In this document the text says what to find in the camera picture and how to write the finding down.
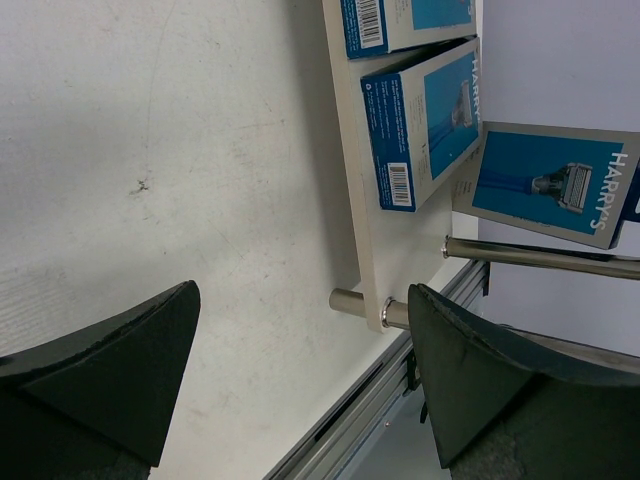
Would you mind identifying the blue Harry's box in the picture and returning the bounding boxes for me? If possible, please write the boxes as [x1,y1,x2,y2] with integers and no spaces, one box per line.
[452,122,639,250]
[340,0,477,60]
[360,36,482,212]

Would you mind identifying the aluminium mounting rail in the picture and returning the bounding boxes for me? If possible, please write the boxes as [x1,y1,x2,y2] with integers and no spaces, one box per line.
[262,259,494,480]

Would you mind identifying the white two-tier shelf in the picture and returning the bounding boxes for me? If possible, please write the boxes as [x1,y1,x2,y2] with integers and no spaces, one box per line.
[322,1,639,355]

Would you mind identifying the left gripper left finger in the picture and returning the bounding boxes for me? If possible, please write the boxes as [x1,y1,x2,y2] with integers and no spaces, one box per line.
[1,280,201,479]

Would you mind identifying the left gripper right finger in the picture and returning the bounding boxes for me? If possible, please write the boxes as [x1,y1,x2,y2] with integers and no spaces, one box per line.
[408,284,639,479]

